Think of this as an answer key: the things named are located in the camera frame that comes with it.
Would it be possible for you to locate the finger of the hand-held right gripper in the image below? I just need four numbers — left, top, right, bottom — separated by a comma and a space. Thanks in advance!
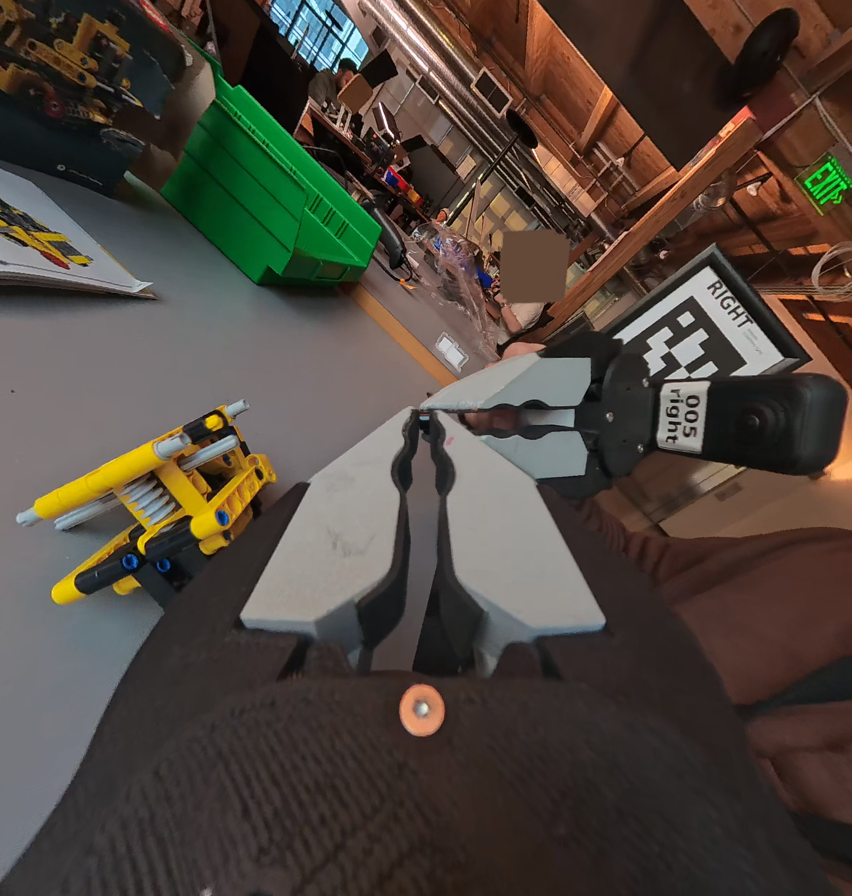
457, 412, 598, 484
419, 352, 598, 421

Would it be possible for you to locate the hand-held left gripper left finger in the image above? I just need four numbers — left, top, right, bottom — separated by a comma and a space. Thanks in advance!
239, 406, 423, 676

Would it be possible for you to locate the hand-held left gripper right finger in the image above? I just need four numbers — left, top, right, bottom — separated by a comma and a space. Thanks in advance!
413, 408, 608, 679

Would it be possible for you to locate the yellow black lego vehicle model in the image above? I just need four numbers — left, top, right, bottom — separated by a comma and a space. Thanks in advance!
16, 399, 279, 609

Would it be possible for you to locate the lego instruction booklet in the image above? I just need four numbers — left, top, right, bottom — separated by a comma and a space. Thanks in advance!
0, 160, 157, 301

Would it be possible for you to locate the dark lego set box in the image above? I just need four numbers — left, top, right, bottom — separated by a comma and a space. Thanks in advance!
0, 0, 189, 197

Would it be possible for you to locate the clear plastic bag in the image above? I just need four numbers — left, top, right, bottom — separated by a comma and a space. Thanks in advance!
408, 220, 504, 365

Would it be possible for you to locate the green exit sign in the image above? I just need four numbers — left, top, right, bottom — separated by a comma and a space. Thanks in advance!
793, 150, 852, 209

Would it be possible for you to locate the green plastic bin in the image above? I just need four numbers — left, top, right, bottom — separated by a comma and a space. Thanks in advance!
160, 38, 384, 287

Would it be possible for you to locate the black monitor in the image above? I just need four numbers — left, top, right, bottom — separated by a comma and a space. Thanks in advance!
238, 10, 311, 134

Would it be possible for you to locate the black cable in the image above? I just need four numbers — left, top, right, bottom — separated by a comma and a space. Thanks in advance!
370, 203, 416, 270

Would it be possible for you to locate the coiled white cable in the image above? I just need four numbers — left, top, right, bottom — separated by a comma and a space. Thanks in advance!
811, 241, 852, 302

